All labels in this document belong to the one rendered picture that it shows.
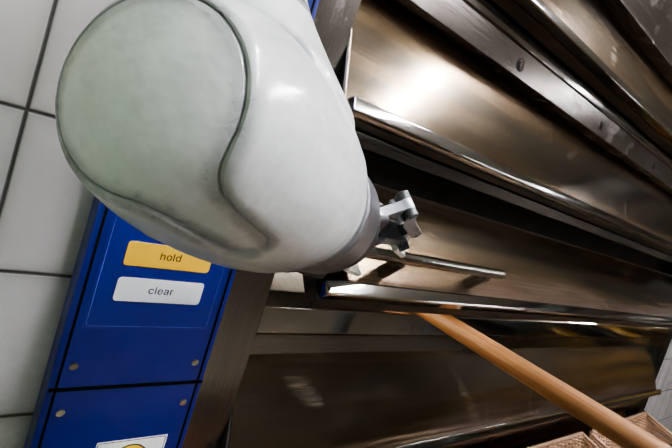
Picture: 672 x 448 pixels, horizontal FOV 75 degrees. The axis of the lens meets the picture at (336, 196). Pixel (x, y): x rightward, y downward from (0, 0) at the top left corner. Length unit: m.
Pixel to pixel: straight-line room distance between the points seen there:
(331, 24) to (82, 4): 0.27
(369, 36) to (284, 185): 0.48
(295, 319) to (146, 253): 0.25
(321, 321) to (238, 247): 0.49
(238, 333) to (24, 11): 0.41
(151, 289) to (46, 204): 0.13
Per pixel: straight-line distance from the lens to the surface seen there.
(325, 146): 0.17
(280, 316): 0.62
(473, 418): 1.09
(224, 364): 0.62
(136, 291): 0.50
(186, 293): 0.52
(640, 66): 1.33
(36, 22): 0.48
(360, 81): 0.58
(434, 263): 0.61
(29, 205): 0.49
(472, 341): 0.73
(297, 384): 0.73
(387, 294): 0.57
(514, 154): 0.87
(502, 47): 0.82
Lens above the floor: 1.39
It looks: 4 degrees down
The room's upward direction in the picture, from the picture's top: 18 degrees clockwise
